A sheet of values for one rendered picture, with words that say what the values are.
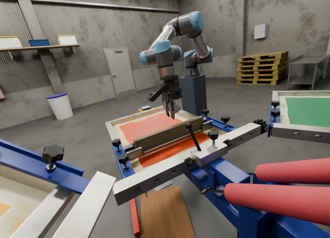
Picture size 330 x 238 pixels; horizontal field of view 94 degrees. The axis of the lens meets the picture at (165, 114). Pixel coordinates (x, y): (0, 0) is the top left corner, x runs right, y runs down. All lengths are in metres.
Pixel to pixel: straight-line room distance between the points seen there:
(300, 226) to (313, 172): 0.12
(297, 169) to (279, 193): 0.12
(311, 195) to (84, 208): 0.37
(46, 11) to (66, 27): 0.65
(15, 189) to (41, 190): 0.05
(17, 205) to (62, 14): 7.10
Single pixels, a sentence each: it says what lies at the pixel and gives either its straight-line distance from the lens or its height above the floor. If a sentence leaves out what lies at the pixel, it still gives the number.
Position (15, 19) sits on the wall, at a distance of 7.19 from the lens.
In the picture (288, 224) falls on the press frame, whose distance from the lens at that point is 0.49.
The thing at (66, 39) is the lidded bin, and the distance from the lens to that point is 6.54.
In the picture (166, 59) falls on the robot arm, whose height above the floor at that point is 1.39.
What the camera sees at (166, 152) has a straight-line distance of 0.80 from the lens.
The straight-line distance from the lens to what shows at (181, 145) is 0.83.
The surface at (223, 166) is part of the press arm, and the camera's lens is 0.57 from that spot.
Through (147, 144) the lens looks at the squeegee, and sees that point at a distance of 0.77.
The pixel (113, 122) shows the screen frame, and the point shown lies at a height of 0.98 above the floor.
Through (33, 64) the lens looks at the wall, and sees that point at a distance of 6.98.
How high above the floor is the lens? 1.40
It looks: 20 degrees down
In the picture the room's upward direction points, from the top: 9 degrees counter-clockwise
